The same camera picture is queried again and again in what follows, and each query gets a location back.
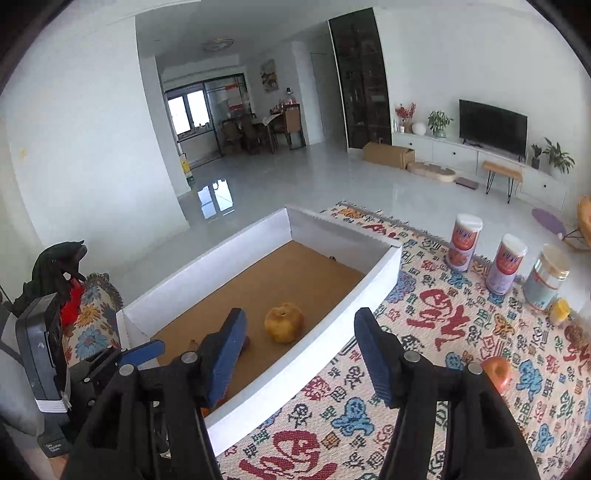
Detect wooden bench stool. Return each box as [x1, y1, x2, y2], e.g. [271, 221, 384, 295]
[482, 160, 524, 204]

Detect printed tablecloth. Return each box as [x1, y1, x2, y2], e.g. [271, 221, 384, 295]
[216, 200, 591, 480]

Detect pink canister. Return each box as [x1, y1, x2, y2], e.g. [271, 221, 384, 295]
[447, 213, 484, 272]
[486, 233, 528, 295]

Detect yellow apple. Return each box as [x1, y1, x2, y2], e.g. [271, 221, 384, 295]
[264, 303, 305, 344]

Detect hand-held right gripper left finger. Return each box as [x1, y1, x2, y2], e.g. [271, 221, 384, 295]
[62, 308, 249, 480]

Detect red cloth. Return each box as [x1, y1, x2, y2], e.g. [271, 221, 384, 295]
[59, 272, 85, 329]

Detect purple floor mat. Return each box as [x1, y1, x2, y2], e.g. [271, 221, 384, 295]
[531, 208, 567, 238]

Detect round beige floor pad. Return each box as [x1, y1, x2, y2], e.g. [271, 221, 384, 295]
[407, 161, 458, 184]

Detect green potted plant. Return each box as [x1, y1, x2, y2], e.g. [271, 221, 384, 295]
[427, 110, 454, 139]

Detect dining table with chairs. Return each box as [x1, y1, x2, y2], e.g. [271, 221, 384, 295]
[221, 104, 307, 155]

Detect red apple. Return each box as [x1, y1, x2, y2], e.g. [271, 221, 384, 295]
[480, 356, 513, 394]

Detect white cardboard box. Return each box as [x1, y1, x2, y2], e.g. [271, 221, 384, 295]
[115, 206, 403, 457]

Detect wall painting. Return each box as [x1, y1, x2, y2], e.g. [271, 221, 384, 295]
[260, 58, 279, 93]

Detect floral blanket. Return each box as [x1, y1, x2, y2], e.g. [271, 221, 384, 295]
[61, 272, 124, 363]

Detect orange lounge chair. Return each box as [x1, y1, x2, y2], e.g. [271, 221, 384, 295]
[560, 195, 591, 252]

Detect large leafy potted plant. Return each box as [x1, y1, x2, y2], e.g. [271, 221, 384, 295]
[542, 137, 576, 177]

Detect black television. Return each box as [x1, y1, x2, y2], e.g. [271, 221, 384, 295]
[458, 99, 528, 158]

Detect small yellow cup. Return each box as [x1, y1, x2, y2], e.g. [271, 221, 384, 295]
[549, 298, 571, 326]

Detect clear jar gold lid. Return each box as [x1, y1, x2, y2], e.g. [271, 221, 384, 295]
[523, 244, 572, 313]

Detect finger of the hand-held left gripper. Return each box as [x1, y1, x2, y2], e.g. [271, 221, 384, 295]
[119, 340, 166, 368]

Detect black cloth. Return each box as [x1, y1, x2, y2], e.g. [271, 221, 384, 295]
[13, 240, 88, 315]

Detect brown cardboard box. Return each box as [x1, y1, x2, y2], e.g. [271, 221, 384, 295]
[362, 141, 416, 170]

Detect dark glass cabinet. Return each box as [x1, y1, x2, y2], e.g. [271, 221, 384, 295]
[328, 7, 393, 150]

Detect red flowers in vase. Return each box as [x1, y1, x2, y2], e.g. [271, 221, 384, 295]
[395, 102, 417, 134]

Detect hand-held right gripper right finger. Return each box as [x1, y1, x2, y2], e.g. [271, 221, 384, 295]
[354, 306, 542, 480]

